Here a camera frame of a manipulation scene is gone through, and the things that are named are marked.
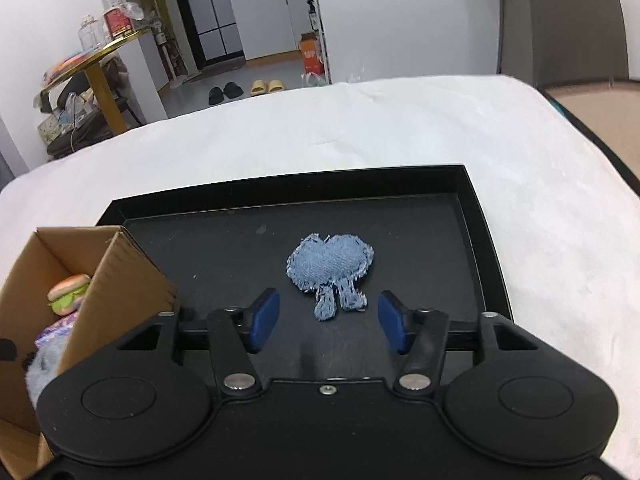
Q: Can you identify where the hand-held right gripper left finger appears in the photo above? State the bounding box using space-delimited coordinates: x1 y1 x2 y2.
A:
116 287 281 395

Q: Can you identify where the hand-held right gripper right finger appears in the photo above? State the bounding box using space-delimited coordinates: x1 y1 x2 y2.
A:
377 290 543 395

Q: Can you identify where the frayed blue denim patch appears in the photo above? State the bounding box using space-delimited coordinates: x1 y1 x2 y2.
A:
286 232 376 323

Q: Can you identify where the black shallow tray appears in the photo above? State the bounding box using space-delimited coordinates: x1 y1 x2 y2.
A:
94 163 512 356

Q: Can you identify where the brown cardboard box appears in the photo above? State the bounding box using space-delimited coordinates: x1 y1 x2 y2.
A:
0 225 181 480

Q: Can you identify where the blue planet print tissue pack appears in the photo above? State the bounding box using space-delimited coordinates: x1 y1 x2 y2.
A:
34 312 78 350

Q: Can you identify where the burger toy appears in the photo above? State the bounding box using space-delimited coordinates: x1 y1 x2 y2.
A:
47 273 92 317

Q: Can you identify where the light blue fluffy ball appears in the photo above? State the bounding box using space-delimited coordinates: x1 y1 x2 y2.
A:
24 335 69 408

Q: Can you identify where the orange carton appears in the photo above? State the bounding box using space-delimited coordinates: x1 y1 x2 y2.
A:
298 32 324 79

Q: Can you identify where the black chair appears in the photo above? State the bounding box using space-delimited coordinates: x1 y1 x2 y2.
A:
46 60 142 157

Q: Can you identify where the patterned tissue box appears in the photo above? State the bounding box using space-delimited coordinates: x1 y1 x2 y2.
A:
37 114 65 144

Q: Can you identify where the round gold rim table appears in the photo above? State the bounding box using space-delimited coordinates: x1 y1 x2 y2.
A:
39 26 152 137

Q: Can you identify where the white cabinet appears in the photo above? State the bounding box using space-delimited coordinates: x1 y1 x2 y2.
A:
229 0 322 62

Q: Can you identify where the black framed glass door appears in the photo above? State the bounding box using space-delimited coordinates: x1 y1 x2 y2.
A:
175 0 247 67

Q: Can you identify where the clear glass jar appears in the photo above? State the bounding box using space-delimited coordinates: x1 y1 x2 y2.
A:
77 15 106 52

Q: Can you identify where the grey upholstered headboard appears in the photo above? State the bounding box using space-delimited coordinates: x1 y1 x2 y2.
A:
499 0 630 92

